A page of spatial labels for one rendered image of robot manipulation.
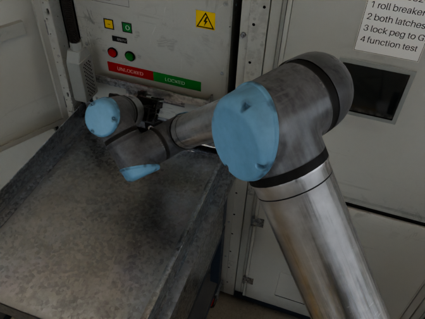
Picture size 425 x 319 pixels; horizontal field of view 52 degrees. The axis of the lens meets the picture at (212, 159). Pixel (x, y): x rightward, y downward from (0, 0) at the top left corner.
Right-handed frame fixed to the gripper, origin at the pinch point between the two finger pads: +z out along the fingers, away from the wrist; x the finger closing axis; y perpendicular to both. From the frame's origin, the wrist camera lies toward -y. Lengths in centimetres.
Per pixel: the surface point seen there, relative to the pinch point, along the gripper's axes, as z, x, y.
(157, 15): -9.1, 26.2, 1.1
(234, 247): 33, -55, 32
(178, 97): -0.7, 3.7, 8.6
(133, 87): -0.7, 3.8, -6.5
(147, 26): -6.9, 22.6, -2.3
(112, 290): -38, -42, 13
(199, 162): 5.6, -16.7, 17.7
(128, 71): 1.6, 7.8, -10.0
